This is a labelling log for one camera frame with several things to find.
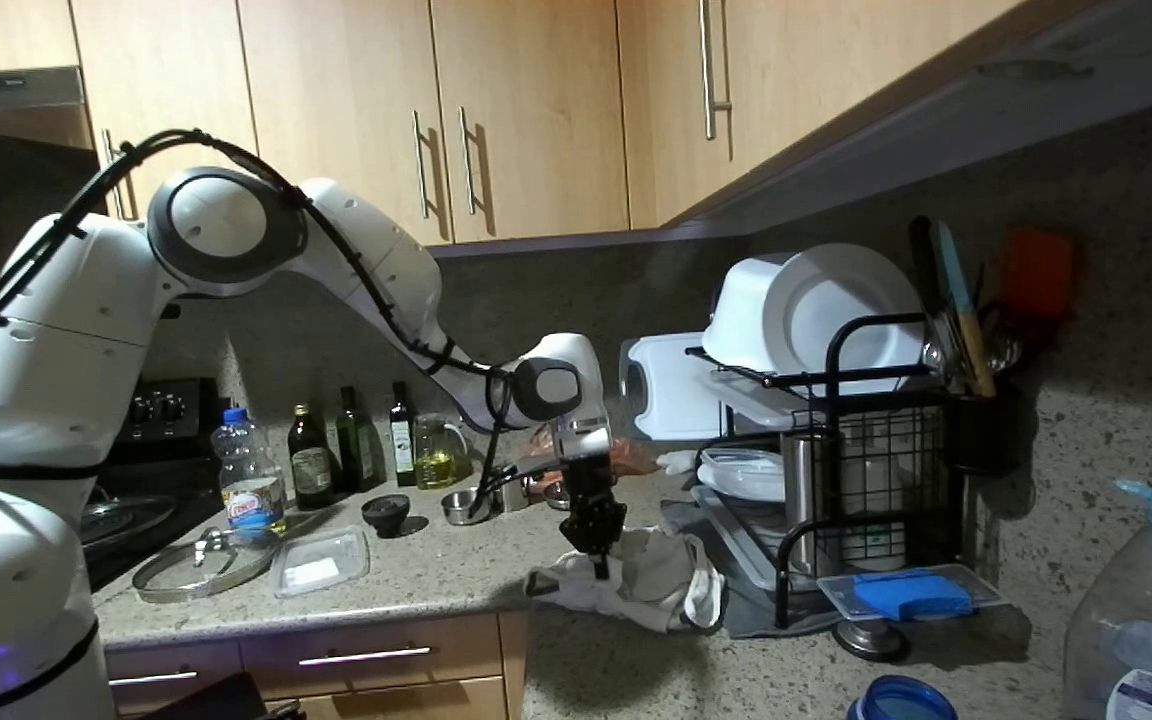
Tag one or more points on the large white bowl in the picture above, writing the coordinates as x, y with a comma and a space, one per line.
740, 315

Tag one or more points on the white shallow dish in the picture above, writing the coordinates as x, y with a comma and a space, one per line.
740, 472

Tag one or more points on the orange spatula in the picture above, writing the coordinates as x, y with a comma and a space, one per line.
1039, 272

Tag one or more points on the wooden base cabinet door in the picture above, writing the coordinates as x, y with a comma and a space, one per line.
389, 702

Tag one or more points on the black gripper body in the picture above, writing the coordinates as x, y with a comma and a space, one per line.
589, 487

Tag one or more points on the wide wooden drawer front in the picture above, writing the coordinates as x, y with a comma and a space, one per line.
337, 626

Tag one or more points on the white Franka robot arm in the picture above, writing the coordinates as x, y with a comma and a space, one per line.
378, 264

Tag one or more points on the glass pot lid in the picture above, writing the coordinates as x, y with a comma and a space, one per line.
201, 564

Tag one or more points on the dark green glass bottle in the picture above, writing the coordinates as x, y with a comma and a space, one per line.
359, 445

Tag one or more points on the narrow wooden drawer front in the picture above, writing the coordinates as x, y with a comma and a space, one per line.
196, 661

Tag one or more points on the teal spatula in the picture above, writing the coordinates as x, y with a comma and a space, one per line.
960, 315

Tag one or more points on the tall steel cup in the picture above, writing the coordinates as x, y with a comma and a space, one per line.
803, 494

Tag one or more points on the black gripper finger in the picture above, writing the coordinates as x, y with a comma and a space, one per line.
582, 541
610, 535

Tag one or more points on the clear bottle light blue cap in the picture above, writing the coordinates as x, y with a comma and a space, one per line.
1139, 640

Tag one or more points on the slim bottle white label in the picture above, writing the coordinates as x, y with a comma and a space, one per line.
401, 440

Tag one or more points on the small steel bowl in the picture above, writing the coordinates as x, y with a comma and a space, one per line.
464, 506

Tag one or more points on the round olive oil jar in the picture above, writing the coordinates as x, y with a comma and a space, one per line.
442, 458

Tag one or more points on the black stove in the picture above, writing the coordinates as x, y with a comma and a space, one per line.
156, 414

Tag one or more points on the black utensil holder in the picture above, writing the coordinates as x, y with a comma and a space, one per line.
984, 434

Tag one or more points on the grey range hood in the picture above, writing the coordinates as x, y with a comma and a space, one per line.
3, 104

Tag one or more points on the white grey towel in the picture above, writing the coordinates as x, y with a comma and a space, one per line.
642, 574

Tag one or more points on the clear rectangular plastic container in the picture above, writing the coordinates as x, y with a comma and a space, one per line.
323, 564

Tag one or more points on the steel measuring cup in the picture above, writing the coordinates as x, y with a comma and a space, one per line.
517, 488

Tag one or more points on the clear water bottle blue cap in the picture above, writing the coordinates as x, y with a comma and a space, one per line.
245, 487

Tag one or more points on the black kitchen utensil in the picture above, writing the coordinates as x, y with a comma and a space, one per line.
925, 272

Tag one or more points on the wooden wall cabinet door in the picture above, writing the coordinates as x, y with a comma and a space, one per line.
843, 83
163, 53
549, 121
3, 27
337, 95

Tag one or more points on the black stereo camera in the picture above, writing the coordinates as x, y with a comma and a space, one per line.
171, 308

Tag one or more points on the black round stopper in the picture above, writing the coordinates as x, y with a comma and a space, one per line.
870, 640

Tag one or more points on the grey drying mat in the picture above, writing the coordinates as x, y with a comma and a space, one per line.
749, 600

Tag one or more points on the small black bowl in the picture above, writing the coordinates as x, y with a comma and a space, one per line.
385, 512

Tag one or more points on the dark bottle with label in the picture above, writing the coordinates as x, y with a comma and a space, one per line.
313, 461

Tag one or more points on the white dinner plate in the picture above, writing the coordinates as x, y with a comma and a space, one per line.
859, 303

